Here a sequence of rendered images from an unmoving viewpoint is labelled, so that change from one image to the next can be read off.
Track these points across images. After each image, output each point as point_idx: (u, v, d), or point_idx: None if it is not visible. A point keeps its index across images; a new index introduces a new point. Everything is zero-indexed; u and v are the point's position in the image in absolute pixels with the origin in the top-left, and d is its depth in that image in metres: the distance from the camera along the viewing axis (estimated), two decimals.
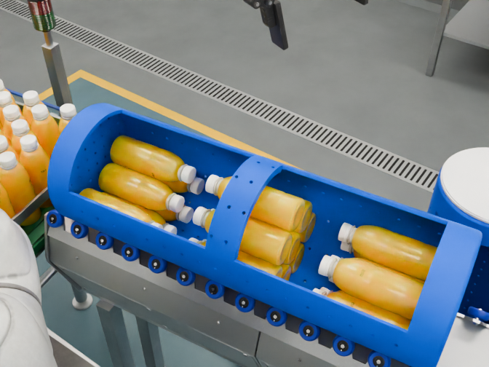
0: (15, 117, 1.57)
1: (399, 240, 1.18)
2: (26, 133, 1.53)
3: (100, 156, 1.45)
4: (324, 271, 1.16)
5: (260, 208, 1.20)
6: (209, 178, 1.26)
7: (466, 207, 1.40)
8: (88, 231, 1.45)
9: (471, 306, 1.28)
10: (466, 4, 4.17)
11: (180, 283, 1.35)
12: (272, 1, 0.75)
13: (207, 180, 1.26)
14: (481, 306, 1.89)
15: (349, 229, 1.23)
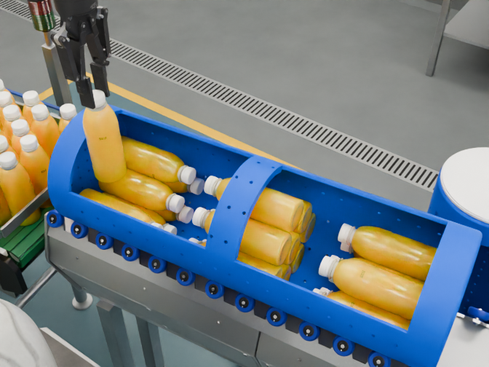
0: (15, 117, 1.57)
1: (399, 242, 1.19)
2: (26, 133, 1.53)
3: None
4: (324, 272, 1.16)
5: (257, 210, 1.21)
6: (207, 180, 1.27)
7: (466, 207, 1.40)
8: (88, 231, 1.45)
9: (471, 306, 1.28)
10: (466, 4, 4.17)
11: (180, 283, 1.35)
12: (92, 59, 1.17)
13: (205, 182, 1.27)
14: (481, 306, 1.89)
15: (348, 230, 1.23)
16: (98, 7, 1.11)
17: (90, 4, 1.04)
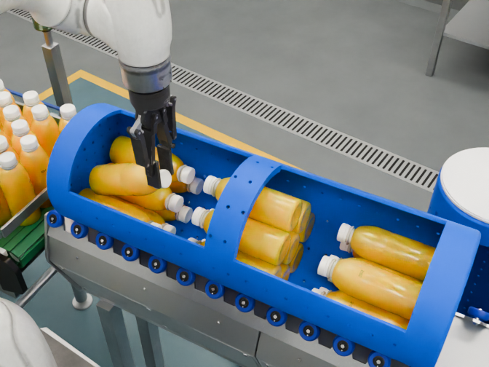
0: (15, 117, 1.57)
1: (397, 241, 1.19)
2: (26, 133, 1.53)
3: (99, 156, 1.46)
4: (323, 271, 1.16)
5: (257, 210, 1.21)
6: (207, 180, 1.27)
7: (466, 207, 1.40)
8: (88, 230, 1.45)
9: (471, 306, 1.28)
10: (466, 4, 4.17)
11: (180, 283, 1.35)
12: (159, 141, 1.22)
13: (204, 181, 1.27)
14: (481, 306, 1.89)
15: (348, 229, 1.23)
16: None
17: (164, 100, 1.09)
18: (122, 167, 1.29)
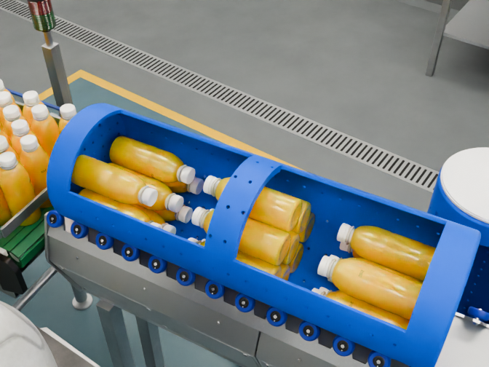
0: (15, 117, 1.57)
1: (397, 241, 1.19)
2: (26, 133, 1.53)
3: (99, 156, 1.46)
4: (323, 271, 1.16)
5: (257, 210, 1.21)
6: (207, 180, 1.27)
7: (466, 207, 1.40)
8: (88, 230, 1.45)
9: (471, 306, 1.28)
10: (466, 4, 4.17)
11: (180, 283, 1.35)
12: None
13: (204, 181, 1.27)
14: (481, 306, 1.89)
15: (348, 229, 1.23)
16: None
17: None
18: (110, 173, 1.32)
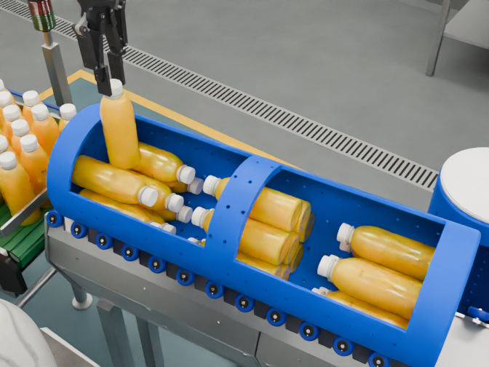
0: (15, 117, 1.57)
1: (397, 241, 1.19)
2: (26, 133, 1.53)
3: (99, 156, 1.46)
4: (323, 271, 1.16)
5: (257, 210, 1.21)
6: (207, 180, 1.27)
7: (466, 207, 1.40)
8: (88, 230, 1.45)
9: (471, 306, 1.28)
10: (466, 4, 4.17)
11: (180, 283, 1.35)
12: (110, 48, 1.21)
13: (204, 181, 1.27)
14: (481, 306, 1.89)
15: (348, 229, 1.23)
16: None
17: None
18: (110, 173, 1.32)
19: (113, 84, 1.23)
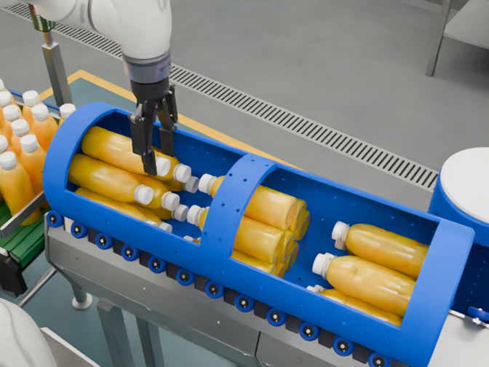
0: (15, 117, 1.57)
1: (392, 239, 1.19)
2: (26, 133, 1.53)
3: None
4: (318, 269, 1.16)
5: (252, 207, 1.21)
6: (201, 178, 1.27)
7: (466, 207, 1.40)
8: (87, 226, 1.45)
9: (471, 306, 1.28)
10: (466, 4, 4.17)
11: (184, 285, 1.34)
12: (161, 124, 1.30)
13: (200, 180, 1.27)
14: (481, 306, 1.89)
15: (343, 227, 1.24)
16: None
17: (164, 89, 1.16)
18: (106, 172, 1.32)
19: (166, 168, 1.32)
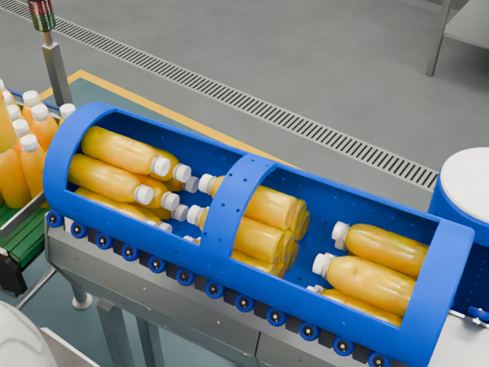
0: (15, 117, 1.57)
1: (392, 239, 1.19)
2: (26, 133, 1.53)
3: None
4: (318, 269, 1.16)
5: (252, 207, 1.21)
6: (201, 178, 1.27)
7: (466, 207, 1.40)
8: (87, 226, 1.45)
9: (471, 306, 1.28)
10: (466, 4, 4.17)
11: (184, 285, 1.34)
12: None
13: (200, 180, 1.27)
14: (481, 306, 1.89)
15: (343, 227, 1.24)
16: None
17: None
18: (106, 172, 1.32)
19: (166, 168, 1.32)
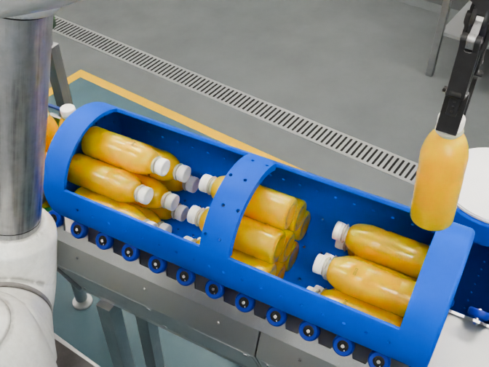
0: None
1: (392, 239, 1.19)
2: None
3: None
4: (318, 269, 1.16)
5: (252, 208, 1.21)
6: (201, 178, 1.27)
7: (466, 207, 1.40)
8: (87, 226, 1.45)
9: (471, 306, 1.28)
10: (466, 4, 4.17)
11: (184, 285, 1.34)
12: None
13: (200, 180, 1.27)
14: (481, 306, 1.89)
15: (343, 227, 1.24)
16: None
17: None
18: (106, 172, 1.32)
19: (166, 168, 1.32)
